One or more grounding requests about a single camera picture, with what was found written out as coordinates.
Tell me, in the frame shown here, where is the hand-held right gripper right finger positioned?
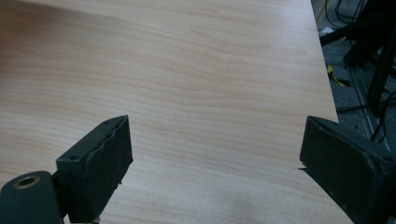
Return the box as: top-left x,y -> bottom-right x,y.
298,115 -> 396,224

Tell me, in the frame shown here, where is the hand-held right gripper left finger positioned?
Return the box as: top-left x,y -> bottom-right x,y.
55,114 -> 134,224

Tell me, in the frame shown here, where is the yellow and black tape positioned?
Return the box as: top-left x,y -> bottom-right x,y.
326,64 -> 351,89

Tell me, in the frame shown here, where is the black metal stand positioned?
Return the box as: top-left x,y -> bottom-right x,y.
318,0 -> 396,118

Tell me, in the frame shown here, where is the black cable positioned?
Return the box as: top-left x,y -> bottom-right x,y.
369,90 -> 396,144

